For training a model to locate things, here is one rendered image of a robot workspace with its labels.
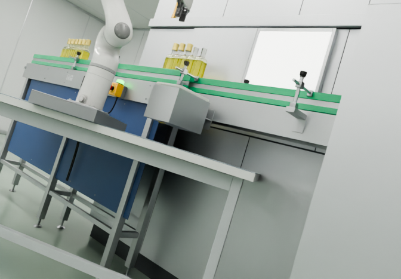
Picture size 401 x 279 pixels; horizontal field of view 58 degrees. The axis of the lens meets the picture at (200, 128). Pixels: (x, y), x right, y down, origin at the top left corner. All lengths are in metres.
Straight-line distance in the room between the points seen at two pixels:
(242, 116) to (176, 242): 0.81
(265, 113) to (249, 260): 0.69
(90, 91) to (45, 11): 6.43
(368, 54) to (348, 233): 0.58
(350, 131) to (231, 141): 0.81
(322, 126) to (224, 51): 0.85
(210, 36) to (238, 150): 0.73
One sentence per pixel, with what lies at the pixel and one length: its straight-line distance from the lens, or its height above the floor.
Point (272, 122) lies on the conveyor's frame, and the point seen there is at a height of 0.98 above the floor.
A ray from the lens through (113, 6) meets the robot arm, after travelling 1.72.
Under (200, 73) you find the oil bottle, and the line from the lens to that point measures 1.99.
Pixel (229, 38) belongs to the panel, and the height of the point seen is 1.43.
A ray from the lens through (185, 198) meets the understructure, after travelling 2.05.
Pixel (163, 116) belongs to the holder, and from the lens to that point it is 1.58.
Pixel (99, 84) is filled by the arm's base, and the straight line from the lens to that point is 1.66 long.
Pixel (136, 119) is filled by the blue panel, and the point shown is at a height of 0.83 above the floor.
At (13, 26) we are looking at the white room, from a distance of 7.78.
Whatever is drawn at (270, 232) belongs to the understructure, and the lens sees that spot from 1.75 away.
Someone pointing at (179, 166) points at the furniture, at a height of 0.68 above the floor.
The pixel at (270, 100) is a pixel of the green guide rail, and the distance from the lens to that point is 1.64.
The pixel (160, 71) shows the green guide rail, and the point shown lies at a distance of 2.00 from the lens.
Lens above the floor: 0.76
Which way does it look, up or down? 4 degrees up
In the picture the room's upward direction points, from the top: 17 degrees clockwise
